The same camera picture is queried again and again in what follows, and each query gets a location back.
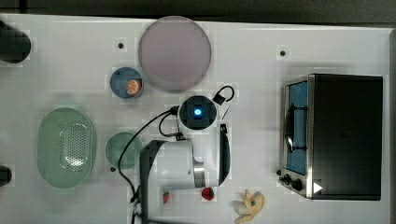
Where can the blue bowl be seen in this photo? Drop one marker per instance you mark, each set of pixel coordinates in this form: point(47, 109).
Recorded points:
point(119, 80)

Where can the green oval strainer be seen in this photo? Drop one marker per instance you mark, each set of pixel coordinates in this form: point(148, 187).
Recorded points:
point(66, 148)

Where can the plush strawberry right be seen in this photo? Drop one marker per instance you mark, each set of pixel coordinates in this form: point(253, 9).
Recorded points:
point(208, 194)

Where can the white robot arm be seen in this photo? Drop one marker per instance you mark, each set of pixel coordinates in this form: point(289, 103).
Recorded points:
point(200, 157)

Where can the black cylinder cup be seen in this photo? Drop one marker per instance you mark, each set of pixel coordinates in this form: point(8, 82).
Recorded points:
point(15, 45)

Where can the plush banana toy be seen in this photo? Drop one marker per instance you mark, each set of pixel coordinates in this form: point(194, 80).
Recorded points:
point(249, 207)

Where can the green glass mug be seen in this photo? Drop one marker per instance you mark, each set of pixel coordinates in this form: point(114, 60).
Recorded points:
point(116, 144)

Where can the black object at edge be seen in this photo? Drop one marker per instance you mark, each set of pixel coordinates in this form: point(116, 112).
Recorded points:
point(5, 175)

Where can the orange slice toy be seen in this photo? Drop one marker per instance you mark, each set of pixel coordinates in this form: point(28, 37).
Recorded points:
point(133, 87)

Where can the black toaster oven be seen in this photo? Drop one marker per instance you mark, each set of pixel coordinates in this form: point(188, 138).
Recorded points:
point(332, 137)

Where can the plush strawberry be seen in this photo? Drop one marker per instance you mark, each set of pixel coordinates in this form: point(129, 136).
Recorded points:
point(208, 194)
point(166, 197)

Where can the round lilac plate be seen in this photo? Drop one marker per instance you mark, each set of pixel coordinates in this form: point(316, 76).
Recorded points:
point(174, 53)

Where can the plush strawberry left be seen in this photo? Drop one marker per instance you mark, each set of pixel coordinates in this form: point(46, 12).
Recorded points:
point(166, 197)

